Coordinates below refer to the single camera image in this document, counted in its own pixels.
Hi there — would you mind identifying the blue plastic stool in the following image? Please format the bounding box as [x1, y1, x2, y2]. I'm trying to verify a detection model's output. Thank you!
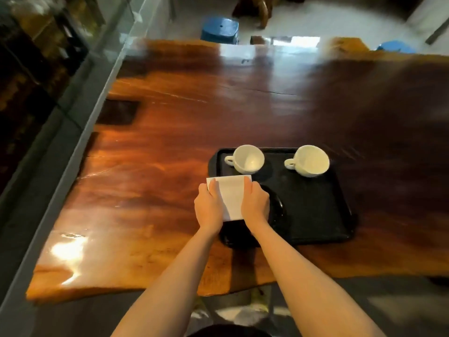
[200, 16, 240, 44]
[376, 40, 417, 54]

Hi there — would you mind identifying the person's left forearm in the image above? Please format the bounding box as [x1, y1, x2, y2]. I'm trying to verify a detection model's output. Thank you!
[111, 226, 225, 337]

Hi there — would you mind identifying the white paper napkin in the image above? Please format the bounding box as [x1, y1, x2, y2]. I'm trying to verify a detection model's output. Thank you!
[206, 175, 253, 222]

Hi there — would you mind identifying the glass display cabinet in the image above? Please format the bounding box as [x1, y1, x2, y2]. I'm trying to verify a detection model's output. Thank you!
[0, 0, 163, 313]

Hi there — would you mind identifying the person's right hand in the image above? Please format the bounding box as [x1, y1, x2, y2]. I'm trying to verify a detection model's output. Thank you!
[241, 176, 271, 229]

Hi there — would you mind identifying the person's left hand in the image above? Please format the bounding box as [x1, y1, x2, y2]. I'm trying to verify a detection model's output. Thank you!
[194, 179, 225, 236]

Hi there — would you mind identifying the person's right forearm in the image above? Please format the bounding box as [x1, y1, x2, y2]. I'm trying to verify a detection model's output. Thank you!
[250, 221, 387, 337]

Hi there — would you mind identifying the black serving tray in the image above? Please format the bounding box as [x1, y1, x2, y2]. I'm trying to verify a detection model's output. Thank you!
[208, 147, 358, 247]

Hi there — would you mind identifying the carved wooden furniture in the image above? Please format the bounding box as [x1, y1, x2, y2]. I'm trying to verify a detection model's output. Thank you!
[231, 0, 306, 30]

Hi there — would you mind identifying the black round plate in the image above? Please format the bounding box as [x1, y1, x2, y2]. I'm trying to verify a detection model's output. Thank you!
[219, 184, 287, 249]

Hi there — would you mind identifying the white ceramic cup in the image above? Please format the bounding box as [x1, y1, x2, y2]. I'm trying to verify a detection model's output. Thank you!
[224, 144, 266, 175]
[284, 145, 330, 178]

